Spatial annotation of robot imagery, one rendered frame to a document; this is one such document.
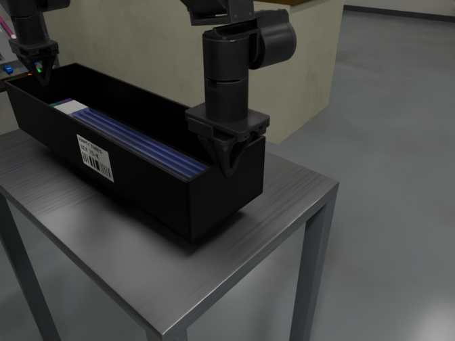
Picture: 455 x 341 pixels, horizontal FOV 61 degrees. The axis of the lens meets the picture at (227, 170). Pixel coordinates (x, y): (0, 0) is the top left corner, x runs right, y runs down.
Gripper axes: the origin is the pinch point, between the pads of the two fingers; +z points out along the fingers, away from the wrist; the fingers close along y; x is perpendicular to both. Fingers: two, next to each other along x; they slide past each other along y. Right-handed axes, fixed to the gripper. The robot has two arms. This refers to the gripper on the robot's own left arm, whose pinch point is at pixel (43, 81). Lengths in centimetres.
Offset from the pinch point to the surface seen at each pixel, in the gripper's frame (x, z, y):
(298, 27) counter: -164, 22, 36
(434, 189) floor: -167, 93, -58
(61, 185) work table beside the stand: 11.4, 11.6, -24.0
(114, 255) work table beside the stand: 15, 11, -48
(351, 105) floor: -242, 95, 29
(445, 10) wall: -617, 84, 75
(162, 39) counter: -140, 41, 132
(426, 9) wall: -614, 85, 101
